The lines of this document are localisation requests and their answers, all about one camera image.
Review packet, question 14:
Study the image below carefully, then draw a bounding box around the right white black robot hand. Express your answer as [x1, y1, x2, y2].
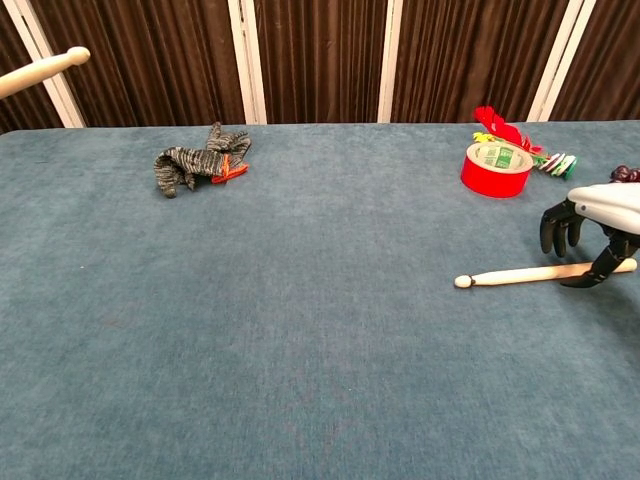
[539, 182, 640, 289]

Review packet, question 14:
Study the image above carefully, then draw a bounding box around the pale wooden drumstick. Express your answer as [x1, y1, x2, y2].
[453, 257, 639, 290]
[0, 45, 92, 101]

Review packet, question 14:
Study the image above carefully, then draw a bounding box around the red tape roll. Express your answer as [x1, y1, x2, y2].
[460, 141, 535, 200]

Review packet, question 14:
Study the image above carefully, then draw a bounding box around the red feather shuttlecock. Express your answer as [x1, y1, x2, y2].
[472, 105, 579, 181]

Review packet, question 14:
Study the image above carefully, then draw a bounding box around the brown curtain screen panel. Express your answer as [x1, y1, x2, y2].
[252, 0, 390, 125]
[389, 0, 571, 124]
[29, 0, 247, 129]
[548, 0, 640, 123]
[0, 0, 66, 135]

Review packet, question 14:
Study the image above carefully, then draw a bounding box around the blue felt table cover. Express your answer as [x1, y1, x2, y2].
[0, 119, 640, 480]

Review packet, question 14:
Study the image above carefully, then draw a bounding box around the grey striped knit glove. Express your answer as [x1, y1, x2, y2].
[153, 121, 253, 199]

